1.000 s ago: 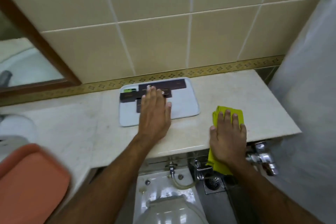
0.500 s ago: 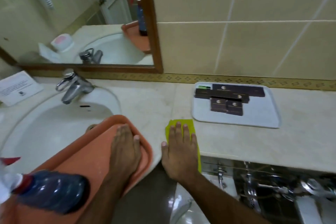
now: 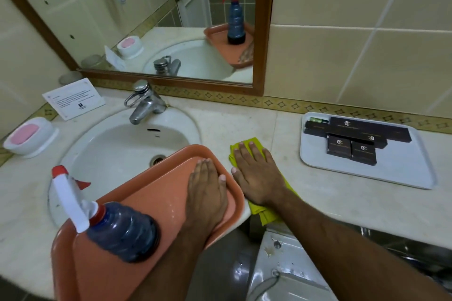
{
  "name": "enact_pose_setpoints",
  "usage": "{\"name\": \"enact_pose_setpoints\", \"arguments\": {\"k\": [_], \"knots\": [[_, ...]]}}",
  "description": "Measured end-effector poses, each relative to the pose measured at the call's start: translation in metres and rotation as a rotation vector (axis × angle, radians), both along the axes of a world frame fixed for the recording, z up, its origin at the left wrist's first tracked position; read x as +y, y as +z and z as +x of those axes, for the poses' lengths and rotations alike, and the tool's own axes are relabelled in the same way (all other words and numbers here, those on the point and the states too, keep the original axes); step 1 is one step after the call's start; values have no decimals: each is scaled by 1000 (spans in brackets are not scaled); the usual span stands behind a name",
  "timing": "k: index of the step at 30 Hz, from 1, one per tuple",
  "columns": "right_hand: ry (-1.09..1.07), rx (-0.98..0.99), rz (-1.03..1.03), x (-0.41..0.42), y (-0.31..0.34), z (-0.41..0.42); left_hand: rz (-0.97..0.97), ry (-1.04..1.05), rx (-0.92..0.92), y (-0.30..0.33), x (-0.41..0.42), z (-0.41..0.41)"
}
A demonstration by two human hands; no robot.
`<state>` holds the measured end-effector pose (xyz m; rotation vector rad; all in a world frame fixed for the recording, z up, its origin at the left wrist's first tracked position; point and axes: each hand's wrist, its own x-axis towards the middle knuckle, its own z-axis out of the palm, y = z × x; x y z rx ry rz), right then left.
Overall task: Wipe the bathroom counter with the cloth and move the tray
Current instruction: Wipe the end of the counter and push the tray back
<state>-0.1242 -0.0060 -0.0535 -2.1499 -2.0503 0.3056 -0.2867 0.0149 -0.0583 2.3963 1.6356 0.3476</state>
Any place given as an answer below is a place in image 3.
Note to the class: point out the person's right hand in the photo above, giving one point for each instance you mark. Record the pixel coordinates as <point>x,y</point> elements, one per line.
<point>259,180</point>

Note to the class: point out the person's left hand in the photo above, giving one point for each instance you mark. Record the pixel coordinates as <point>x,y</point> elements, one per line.
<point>206,198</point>

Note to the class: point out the person's left thumb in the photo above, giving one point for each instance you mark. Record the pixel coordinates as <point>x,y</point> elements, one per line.
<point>223,186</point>

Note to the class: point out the person's right thumb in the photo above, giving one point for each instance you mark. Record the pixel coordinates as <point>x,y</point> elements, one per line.
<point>237,177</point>

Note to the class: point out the person's right middle finger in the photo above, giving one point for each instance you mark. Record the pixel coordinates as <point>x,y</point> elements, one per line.
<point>255,156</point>

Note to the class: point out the yellow cleaning cloth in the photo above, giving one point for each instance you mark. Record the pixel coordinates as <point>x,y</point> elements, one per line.
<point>263,211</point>

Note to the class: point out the orange plastic tray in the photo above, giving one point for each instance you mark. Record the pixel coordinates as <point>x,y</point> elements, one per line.
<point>148,205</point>

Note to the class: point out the person's right forearm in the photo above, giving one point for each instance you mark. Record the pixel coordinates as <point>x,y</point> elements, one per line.
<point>346,258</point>

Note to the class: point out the person's left forearm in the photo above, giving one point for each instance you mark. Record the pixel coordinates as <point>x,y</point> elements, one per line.
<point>169,269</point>

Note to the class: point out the metal sink drain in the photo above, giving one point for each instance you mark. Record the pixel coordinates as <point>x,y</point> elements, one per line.
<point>157,160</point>

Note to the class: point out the black box with green end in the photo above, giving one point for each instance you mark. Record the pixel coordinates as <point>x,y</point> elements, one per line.
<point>319,120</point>

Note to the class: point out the small black amenity box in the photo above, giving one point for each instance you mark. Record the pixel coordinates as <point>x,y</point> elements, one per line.
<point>363,153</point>
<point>339,147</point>

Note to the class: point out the long black amenity box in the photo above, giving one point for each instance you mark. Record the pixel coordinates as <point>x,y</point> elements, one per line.
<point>381,128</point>
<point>339,131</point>

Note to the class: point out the blue spray bottle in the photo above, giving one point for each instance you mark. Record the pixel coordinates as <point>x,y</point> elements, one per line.
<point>120,230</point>

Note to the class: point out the white sink basin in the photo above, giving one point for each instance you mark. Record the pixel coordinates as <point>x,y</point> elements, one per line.
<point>116,149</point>

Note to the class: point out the chrome faucet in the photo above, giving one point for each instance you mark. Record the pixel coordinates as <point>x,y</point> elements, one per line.
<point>144,103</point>

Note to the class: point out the white amenity tray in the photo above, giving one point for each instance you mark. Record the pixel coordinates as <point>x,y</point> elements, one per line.
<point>395,166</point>

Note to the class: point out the white notice card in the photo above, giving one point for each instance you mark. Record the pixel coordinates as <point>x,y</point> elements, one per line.
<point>74,98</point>

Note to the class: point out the wooden framed mirror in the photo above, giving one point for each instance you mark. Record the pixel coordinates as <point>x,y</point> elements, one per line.
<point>141,11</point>

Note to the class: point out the white soap dish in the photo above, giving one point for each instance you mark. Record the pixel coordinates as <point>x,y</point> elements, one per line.
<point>39,143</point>

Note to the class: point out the pink soap bar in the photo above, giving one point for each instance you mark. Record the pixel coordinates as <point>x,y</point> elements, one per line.
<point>23,134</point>

